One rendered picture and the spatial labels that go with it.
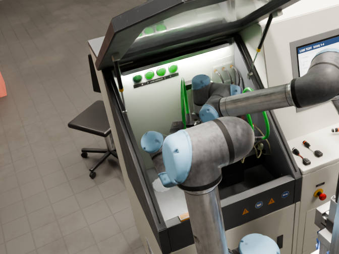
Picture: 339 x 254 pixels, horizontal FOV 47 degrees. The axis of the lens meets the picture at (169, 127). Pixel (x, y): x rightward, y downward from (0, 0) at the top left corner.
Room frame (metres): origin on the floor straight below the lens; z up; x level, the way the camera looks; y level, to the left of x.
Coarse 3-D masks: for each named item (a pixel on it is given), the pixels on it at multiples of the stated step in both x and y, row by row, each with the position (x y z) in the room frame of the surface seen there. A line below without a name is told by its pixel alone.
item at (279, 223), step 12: (264, 216) 1.22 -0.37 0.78; (276, 216) 1.24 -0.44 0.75; (288, 216) 1.26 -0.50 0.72; (240, 228) 1.19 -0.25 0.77; (252, 228) 1.20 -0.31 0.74; (264, 228) 1.22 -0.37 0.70; (276, 228) 1.24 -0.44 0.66; (288, 228) 1.26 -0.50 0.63; (228, 240) 1.17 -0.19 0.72; (240, 240) 1.19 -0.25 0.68; (276, 240) 1.24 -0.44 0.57; (288, 240) 1.26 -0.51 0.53; (180, 252) 1.11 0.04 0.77; (192, 252) 1.12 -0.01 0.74; (288, 252) 1.26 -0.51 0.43
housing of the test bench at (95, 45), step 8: (88, 40) 1.91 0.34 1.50; (96, 40) 1.89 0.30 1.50; (96, 48) 1.78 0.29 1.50; (96, 56) 1.69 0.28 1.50; (96, 72) 1.87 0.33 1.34; (104, 88) 1.69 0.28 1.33; (104, 96) 1.78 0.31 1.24; (104, 104) 1.89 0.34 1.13; (112, 120) 1.70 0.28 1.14; (112, 128) 1.79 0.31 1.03; (112, 136) 1.90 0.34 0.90; (120, 152) 1.72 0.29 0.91; (120, 160) 1.83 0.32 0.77; (128, 184) 1.73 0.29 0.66; (128, 192) 1.84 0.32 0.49; (136, 216) 1.73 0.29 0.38; (136, 224) 1.86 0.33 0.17
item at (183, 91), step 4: (180, 80) 1.48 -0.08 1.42; (184, 80) 1.56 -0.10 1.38; (180, 84) 1.44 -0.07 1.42; (184, 84) 1.58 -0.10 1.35; (180, 88) 1.42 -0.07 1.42; (184, 88) 1.59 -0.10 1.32; (180, 92) 1.40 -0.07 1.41; (184, 92) 1.60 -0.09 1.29; (184, 96) 1.61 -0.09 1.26; (184, 108) 1.33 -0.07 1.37; (188, 108) 1.62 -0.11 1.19; (184, 112) 1.31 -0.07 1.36; (188, 112) 1.62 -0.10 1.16; (184, 116) 1.30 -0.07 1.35; (184, 120) 1.29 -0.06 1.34; (184, 124) 1.28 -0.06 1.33; (184, 128) 1.27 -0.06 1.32
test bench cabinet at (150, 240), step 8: (136, 200) 1.53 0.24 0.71; (136, 208) 1.63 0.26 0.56; (296, 208) 1.27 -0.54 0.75; (144, 216) 1.37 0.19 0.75; (296, 216) 1.27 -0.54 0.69; (144, 224) 1.45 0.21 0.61; (296, 224) 1.27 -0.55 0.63; (144, 232) 1.53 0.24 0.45; (152, 232) 1.23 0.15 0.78; (296, 232) 1.27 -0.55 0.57; (144, 240) 1.63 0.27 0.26; (152, 240) 1.29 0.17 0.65; (296, 240) 1.27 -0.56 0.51; (152, 248) 1.36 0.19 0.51
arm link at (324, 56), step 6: (330, 48) 1.15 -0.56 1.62; (318, 54) 1.15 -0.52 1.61; (324, 54) 1.12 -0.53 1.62; (330, 54) 1.11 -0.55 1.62; (336, 54) 1.11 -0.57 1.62; (312, 60) 1.15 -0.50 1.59; (318, 60) 1.09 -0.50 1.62; (324, 60) 1.08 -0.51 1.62; (330, 60) 1.07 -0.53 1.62; (336, 60) 1.07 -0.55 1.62; (312, 66) 1.08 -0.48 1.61; (336, 66) 1.04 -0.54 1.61; (336, 96) 1.05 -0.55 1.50; (336, 102) 1.06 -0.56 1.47; (336, 108) 1.07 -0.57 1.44
